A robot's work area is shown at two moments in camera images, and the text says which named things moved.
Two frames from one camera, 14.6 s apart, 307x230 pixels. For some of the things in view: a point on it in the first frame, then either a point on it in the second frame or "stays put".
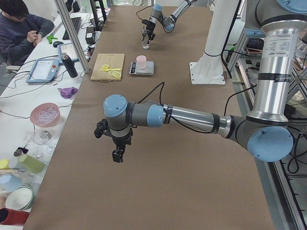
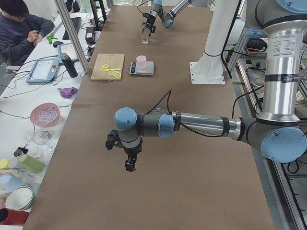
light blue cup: (9, 182) stays put
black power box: (89, 36) stays put
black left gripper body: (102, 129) → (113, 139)
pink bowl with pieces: (45, 114) stays put
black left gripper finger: (122, 150) → (134, 161)
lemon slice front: (117, 74) stays put
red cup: (10, 217) stays put
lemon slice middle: (112, 72) stays put
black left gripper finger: (116, 155) → (129, 165)
